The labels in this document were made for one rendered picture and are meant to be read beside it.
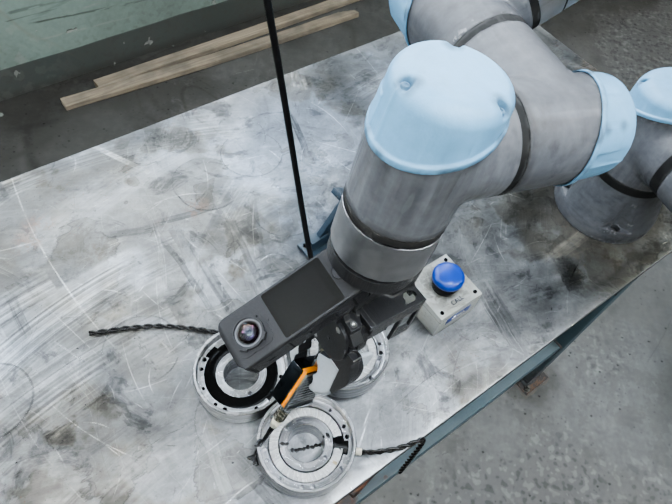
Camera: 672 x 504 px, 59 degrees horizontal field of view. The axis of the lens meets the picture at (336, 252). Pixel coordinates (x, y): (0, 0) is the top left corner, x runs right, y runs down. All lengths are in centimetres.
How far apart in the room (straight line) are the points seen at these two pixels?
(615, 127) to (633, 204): 49
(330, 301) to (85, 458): 37
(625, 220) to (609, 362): 97
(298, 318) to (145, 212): 45
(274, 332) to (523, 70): 25
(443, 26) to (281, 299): 23
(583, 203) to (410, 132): 62
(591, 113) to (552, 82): 3
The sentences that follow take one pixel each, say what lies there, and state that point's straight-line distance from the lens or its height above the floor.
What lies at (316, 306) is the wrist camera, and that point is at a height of 108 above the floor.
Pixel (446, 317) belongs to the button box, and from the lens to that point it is 73.
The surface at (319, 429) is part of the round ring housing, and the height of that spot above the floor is 83.
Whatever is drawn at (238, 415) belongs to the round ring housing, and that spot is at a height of 84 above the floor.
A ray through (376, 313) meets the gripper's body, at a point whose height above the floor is 105.
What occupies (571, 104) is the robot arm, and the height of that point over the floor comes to 123.
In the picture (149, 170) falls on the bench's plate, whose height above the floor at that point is 80.
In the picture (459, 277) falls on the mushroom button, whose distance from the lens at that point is 73.
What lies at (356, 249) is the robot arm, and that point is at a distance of 40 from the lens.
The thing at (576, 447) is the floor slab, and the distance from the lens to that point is 171.
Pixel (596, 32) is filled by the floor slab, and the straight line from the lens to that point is 295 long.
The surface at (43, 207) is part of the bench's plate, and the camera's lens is 89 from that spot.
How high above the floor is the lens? 146
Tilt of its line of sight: 56 degrees down
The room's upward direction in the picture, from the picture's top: 11 degrees clockwise
